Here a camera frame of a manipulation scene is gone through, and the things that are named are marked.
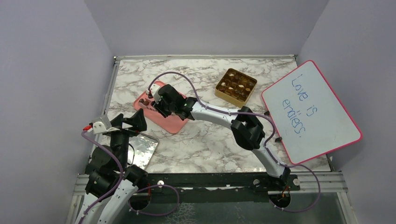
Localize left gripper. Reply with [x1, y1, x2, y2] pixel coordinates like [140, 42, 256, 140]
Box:
[107, 108, 147, 169]

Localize pink plastic tray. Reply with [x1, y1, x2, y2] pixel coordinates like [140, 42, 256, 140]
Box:
[133, 91, 187, 134]

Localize pink silicone tongs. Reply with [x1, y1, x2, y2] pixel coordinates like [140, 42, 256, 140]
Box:
[138, 98, 156, 112]

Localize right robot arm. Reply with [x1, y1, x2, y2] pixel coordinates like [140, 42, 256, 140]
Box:
[134, 84, 290, 190]

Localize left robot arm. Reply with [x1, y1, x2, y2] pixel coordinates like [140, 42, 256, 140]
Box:
[75, 109, 149, 224]

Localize gold chocolate tin box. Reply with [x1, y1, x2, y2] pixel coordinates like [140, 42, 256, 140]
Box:
[214, 68, 257, 108]

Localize silver tin lid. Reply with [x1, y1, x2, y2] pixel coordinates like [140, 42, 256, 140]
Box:
[127, 133, 160, 169]

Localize pink framed whiteboard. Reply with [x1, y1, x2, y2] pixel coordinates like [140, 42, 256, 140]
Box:
[262, 60, 363, 165]

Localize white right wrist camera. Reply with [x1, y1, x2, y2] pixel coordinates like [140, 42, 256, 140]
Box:
[150, 84, 161, 103]

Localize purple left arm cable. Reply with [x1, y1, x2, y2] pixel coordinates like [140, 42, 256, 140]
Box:
[77, 130, 125, 224]

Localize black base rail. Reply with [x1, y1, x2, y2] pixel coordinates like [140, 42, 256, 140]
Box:
[128, 172, 300, 210]

